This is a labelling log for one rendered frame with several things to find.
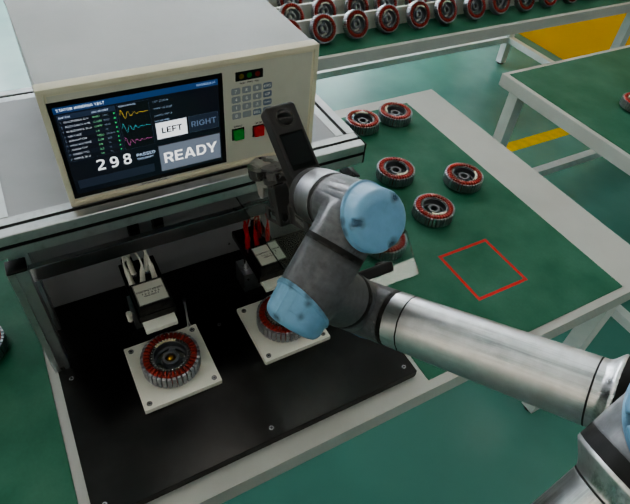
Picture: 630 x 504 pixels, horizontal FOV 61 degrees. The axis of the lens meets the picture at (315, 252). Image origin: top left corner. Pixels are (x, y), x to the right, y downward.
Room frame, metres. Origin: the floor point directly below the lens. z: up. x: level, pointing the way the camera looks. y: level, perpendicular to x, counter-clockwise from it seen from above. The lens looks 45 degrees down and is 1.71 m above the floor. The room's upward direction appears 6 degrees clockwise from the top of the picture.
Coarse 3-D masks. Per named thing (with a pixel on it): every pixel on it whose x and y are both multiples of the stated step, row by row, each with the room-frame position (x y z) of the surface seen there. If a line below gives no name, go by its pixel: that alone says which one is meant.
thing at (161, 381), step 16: (160, 336) 0.60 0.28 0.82; (176, 336) 0.61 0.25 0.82; (144, 352) 0.56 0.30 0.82; (160, 352) 0.58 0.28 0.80; (176, 352) 0.57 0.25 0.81; (192, 352) 0.57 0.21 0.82; (144, 368) 0.53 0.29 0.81; (160, 368) 0.53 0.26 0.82; (176, 368) 0.54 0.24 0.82; (192, 368) 0.54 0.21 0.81; (160, 384) 0.51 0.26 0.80; (176, 384) 0.51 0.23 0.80
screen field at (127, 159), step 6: (114, 156) 0.67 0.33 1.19; (120, 156) 0.68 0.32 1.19; (126, 156) 0.68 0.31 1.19; (132, 156) 0.69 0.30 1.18; (96, 162) 0.66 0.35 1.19; (102, 162) 0.66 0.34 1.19; (108, 162) 0.66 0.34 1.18; (114, 162) 0.67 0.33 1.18; (120, 162) 0.67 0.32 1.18; (126, 162) 0.68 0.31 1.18; (132, 162) 0.68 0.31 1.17; (96, 168) 0.65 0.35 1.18; (102, 168) 0.66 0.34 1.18; (108, 168) 0.66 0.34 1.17; (114, 168) 0.67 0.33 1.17
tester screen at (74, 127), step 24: (120, 96) 0.69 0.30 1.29; (144, 96) 0.70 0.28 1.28; (168, 96) 0.72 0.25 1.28; (192, 96) 0.74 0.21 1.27; (216, 96) 0.76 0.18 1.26; (72, 120) 0.65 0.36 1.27; (96, 120) 0.66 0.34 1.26; (120, 120) 0.68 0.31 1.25; (144, 120) 0.70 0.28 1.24; (168, 120) 0.72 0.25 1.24; (72, 144) 0.64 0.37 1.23; (96, 144) 0.66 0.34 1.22; (120, 144) 0.68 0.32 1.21; (144, 144) 0.70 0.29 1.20; (72, 168) 0.64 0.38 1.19; (120, 168) 0.67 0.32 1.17
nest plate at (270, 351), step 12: (240, 312) 0.71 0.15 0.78; (252, 312) 0.71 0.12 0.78; (252, 324) 0.68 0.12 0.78; (252, 336) 0.65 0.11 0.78; (264, 336) 0.65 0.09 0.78; (324, 336) 0.67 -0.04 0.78; (264, 348) 0.62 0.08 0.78; (276, 348) 0.63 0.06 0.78; (288, 348) 0.63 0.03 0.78; (300, 348) 0.63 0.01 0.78; (264, 360) 0.60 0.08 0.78; (276, 360) 0.60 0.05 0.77
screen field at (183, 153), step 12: (168, 144) 0.72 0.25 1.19; (180, 144) 0.73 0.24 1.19; (192, 144) 0.74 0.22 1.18; (204, 144) 0.75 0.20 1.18; (216, 144) 0.76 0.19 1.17; (168, 156) 0.72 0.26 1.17; (180, 156) 0.73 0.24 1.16; (192, 156) 0.74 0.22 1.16; (204, 156) 0.75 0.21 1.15; (216, 156) 0.76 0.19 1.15; (168, 168) 0.71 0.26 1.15
